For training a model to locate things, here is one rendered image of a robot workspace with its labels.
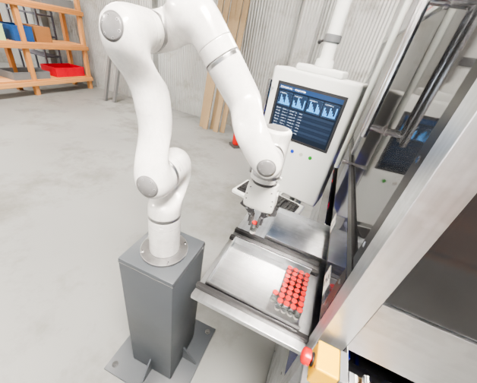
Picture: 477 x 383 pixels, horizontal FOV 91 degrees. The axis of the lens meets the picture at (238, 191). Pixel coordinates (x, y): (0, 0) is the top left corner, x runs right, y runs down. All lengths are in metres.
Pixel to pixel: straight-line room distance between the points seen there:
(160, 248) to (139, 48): 0.65
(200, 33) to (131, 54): 0.16
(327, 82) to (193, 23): 0.93
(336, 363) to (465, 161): 0.51
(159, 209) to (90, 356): 1.18
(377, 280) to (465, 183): 0.24
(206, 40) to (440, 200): 0.54
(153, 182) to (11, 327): 1.55
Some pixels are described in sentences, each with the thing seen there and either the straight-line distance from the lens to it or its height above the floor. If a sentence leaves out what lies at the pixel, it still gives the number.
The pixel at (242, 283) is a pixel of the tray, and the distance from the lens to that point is 0.94.
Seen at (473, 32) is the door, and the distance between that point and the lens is 0.66.
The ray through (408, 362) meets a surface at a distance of 0.78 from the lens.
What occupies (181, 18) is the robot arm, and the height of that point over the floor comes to 1.65.
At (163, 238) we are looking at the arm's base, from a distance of 0.93.
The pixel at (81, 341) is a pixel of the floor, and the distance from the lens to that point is 1.89.
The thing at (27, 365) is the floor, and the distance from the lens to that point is 1.93.
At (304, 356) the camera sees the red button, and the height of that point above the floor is 1.01.
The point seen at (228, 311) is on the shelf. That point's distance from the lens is 0.87.
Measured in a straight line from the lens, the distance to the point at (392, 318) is 0.67.
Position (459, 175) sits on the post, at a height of 1.52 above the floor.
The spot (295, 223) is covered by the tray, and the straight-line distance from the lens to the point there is 1.28.
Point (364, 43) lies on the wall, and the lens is 4.98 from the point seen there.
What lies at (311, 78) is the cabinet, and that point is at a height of 1.52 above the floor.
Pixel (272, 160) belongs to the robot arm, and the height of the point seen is 1.41.
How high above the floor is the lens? 1.63
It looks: 32 degrees down
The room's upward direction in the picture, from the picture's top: 11 degrees clockwise
